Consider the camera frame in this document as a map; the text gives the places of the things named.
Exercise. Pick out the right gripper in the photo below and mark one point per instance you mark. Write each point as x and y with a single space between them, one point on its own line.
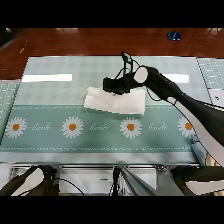
118 85

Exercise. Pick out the white T-shirt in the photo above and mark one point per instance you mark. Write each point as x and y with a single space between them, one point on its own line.
116 103

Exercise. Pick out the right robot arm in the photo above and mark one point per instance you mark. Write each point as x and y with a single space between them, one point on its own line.
196 110

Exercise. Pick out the blue round object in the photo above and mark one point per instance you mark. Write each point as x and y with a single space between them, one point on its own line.
174 35

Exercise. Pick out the light blue garment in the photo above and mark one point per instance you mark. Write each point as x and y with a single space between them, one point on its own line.
200 151

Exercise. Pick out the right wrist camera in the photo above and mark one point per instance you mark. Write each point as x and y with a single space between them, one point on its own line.
128 63

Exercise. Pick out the silver frame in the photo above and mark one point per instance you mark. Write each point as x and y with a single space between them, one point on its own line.
100 178

